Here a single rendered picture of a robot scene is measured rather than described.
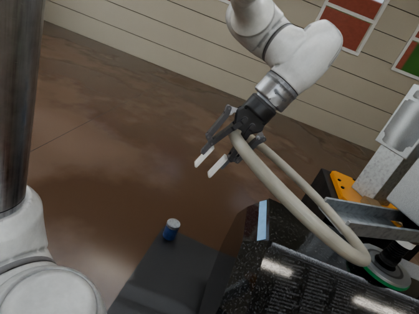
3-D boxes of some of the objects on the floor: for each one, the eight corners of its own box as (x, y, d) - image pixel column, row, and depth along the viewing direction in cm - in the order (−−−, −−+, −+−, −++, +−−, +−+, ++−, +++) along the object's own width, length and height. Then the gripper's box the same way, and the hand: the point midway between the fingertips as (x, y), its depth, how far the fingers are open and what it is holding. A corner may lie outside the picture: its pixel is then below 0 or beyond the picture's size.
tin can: (178, 237, 203) (183, 224, 198) (169, 243, 195) (174, 230, 190) (169, 228, 208) (173, 216, 202) (159, 233, 200) (164, 221, 194)
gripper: (244, 79, 59) (176, 156, 65) (294, 128, 64) (227, 195, 70) (238, 76, 66) (177, 145, 72) (284, 120, 71) (224, 182, 77)
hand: (210, 161), depth 70 cm, fingers closed on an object, 4 cm apart
